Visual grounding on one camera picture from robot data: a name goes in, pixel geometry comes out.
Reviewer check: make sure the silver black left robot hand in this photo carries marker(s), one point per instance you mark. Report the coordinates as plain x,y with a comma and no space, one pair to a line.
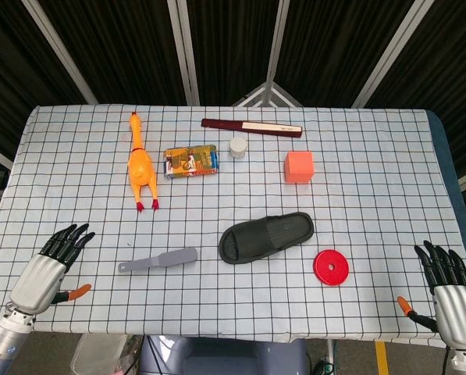
37,281

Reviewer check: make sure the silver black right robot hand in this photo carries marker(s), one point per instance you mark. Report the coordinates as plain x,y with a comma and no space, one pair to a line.
455,308

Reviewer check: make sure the grey orange brush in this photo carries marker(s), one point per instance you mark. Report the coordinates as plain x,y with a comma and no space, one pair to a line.
170,258

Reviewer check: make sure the black slipper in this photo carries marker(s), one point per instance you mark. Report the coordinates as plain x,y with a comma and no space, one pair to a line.
279,230

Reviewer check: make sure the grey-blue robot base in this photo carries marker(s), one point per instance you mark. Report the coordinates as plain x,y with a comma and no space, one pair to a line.
217,359

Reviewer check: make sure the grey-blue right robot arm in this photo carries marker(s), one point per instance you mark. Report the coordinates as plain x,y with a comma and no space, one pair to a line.
464,363

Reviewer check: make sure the clear plastic container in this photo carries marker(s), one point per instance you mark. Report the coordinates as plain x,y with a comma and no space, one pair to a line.
98,355

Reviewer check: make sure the checkered white tablecloth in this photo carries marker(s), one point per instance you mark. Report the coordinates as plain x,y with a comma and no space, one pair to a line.
373,218

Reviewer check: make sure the red plastic disc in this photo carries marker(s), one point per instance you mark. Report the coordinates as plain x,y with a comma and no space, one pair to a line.
322,269

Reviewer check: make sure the dark blue table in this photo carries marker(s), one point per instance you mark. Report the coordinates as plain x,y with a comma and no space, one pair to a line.
451,156

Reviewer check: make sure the yellow rubber chicken toy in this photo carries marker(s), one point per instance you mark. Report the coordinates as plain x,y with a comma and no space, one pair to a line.
141,164

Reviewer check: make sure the colourful snack package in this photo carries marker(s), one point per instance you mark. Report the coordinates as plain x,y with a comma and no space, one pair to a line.
191,161

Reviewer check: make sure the orange foam cube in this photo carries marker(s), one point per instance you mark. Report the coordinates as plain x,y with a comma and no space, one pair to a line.
299,168

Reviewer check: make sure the small grey-lidded jar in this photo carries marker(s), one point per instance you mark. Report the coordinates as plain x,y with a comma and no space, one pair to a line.
237,148

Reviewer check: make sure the black pleated curtain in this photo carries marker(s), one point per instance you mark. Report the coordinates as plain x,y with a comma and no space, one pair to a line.
119,39

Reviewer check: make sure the white metal frame post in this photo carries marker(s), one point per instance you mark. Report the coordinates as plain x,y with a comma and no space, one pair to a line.
388,54
61,51
279,31
183,51

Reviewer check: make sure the white triangular metal frame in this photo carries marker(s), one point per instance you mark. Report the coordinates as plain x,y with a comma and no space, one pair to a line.
287,94

